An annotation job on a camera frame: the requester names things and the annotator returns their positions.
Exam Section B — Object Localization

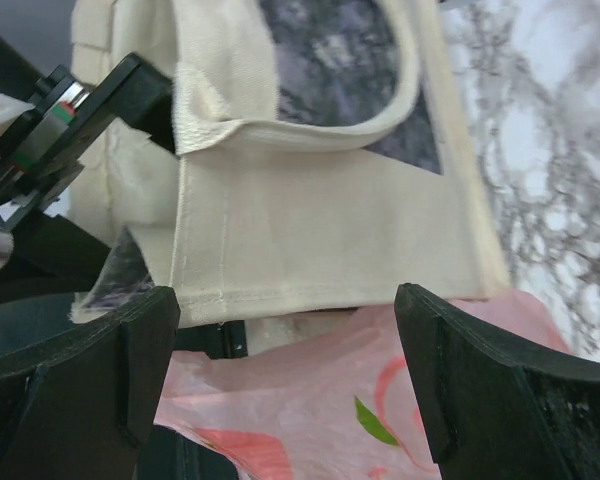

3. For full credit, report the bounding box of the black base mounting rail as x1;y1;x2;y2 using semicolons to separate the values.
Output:
172;307;359;360

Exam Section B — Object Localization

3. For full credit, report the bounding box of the pink plastic grocery bag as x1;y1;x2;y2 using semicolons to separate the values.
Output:
152;289;574;480

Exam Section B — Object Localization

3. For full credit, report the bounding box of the canvas tote bag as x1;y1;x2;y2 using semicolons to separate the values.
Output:
69;1;509;327

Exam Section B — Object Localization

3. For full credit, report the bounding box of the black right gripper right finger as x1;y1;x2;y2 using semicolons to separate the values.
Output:
394;284;600;479

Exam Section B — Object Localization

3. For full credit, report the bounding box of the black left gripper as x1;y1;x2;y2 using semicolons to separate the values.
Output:
0;37;175;304

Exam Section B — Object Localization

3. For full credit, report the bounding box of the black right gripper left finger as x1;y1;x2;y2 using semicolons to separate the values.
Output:
0;287;180;479

